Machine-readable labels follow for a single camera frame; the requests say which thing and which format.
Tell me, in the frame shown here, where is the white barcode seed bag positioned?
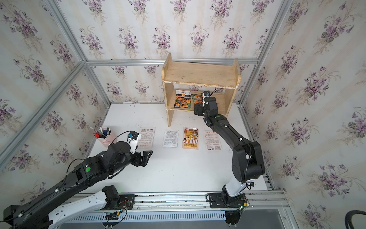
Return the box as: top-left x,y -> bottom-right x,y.
138,127 -> 155,148

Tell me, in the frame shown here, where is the orange marigold seed bag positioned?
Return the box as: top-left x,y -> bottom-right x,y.
191,93 -> 203,106

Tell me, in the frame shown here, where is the dark marigold seed bag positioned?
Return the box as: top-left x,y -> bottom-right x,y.
173,90 -> 192,109

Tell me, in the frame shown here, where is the small white seed bag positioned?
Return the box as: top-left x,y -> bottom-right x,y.
163,130 -> 179,148

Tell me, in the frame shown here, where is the white printed seed bag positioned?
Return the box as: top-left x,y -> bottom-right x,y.
204,131 -> 222,152

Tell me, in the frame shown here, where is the pink storefront seed bag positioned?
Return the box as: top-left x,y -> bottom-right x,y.
182,127 -> 199,150

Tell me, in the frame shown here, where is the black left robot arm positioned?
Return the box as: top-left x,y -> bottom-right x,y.
1,141 -> 153,229

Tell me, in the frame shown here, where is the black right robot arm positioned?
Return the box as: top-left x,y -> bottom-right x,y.
194,96 -> 265,208

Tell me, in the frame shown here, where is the wooden two-tier shelf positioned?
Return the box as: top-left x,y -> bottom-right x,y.
162,53 -> 241,127

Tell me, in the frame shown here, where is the pink pen cup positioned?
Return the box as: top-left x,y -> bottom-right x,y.
90,127 -> 117,148

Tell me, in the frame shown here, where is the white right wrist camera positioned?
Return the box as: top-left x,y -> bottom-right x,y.
202,90 -> 210,107

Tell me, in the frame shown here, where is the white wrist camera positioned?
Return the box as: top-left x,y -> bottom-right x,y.
202,90 -> 210,107
127,131 -> 141,154

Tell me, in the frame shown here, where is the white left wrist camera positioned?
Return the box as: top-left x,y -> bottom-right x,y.
127,131 -> 141,154

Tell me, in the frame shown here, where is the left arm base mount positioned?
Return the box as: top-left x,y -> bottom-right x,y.
102,186 -> 136,210

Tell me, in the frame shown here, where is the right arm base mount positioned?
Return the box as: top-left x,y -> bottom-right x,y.
205,185 -> 248,210

